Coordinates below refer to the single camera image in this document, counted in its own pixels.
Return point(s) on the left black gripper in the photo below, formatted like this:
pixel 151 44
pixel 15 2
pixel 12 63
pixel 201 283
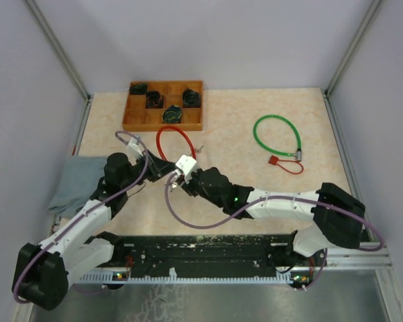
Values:
pixel 157 168

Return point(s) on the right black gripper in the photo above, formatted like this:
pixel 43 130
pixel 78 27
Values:
pixel 188 186

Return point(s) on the red cable lock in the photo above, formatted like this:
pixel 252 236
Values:
pixel 178 130

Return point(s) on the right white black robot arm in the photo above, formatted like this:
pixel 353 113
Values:
pixel 335 217

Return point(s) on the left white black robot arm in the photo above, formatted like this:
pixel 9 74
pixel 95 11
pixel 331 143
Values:
pixel 44 272

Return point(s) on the blue yellow rolled tie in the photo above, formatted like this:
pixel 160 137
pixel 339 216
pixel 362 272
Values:
pixel 172 114

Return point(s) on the wooden compartment tray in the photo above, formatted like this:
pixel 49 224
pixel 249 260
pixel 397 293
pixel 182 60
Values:
pixel 138 118

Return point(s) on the black orange rolled tie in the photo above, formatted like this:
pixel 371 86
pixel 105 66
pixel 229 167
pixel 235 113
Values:
pixel 154 100

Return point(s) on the black dotted rolled tie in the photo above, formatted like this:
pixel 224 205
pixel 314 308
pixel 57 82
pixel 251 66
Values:
pixel 191 98

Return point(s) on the folded blue jeans cloth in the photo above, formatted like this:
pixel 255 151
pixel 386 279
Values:
pixel 78 181

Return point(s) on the dark green rolled tie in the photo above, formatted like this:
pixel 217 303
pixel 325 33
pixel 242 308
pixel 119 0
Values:
pixel 138 88

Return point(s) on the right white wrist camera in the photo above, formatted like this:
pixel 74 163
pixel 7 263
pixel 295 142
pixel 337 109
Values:
pixel 184 168

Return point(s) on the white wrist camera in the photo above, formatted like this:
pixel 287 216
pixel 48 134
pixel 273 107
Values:
pixel 184 168
pixel 135 148

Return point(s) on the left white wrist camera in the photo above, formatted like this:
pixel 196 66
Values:
pixel 135 148

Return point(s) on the thin red wire padlock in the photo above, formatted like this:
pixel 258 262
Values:
pixel 290 166

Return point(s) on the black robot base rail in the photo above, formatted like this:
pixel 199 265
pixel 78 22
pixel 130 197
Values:
pixel 205 259

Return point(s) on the green cable lock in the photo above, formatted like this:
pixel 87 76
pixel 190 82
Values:
pixel 297 154

